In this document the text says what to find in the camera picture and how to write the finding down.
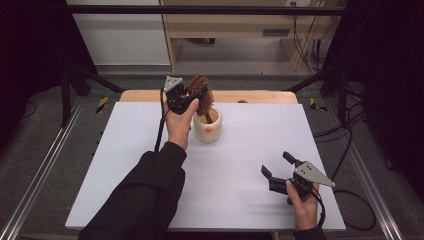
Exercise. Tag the aluminium floor rail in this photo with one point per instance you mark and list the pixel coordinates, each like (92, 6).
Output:
(370, 190)
(40, 173)

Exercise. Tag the person's left hand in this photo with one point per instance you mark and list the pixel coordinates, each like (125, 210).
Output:
(178, 128)

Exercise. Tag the light wooden desk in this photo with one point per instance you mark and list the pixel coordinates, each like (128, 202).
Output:
(233, 25)

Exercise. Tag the black horizontal frame bar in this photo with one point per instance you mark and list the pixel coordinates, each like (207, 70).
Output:
(200, 10)

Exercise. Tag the person's right hand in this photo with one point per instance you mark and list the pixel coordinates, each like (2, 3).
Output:
(305, 210)

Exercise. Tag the yellow black tape strip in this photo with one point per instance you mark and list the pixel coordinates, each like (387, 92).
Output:
(102, 104)
(314, 104)

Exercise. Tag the white table board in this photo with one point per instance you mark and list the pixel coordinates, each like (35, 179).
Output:
(233, 186)

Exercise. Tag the brown wooden paddle hairbrush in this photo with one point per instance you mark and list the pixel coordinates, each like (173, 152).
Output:
(201, 93)

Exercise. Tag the small dark object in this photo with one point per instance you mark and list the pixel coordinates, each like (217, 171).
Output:
(242, 101)

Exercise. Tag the cream ribbed ceramic cup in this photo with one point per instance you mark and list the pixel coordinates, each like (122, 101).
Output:
(207, 130)

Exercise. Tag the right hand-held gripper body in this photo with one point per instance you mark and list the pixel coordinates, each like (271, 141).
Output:
(301, 181)

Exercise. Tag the white cabinet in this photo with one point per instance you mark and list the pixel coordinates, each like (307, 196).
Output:
(123, 40)

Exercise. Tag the black metal stand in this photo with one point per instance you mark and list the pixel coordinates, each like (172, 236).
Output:
(341, 96)
(66, 100)

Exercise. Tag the light wooden table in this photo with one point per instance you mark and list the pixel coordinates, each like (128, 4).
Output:
(253, 96)

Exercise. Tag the black curtain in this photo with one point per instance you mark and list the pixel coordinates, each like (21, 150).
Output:
(393, 83)
(30, 50)

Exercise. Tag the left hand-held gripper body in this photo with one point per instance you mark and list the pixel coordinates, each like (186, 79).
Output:
(175, 98)

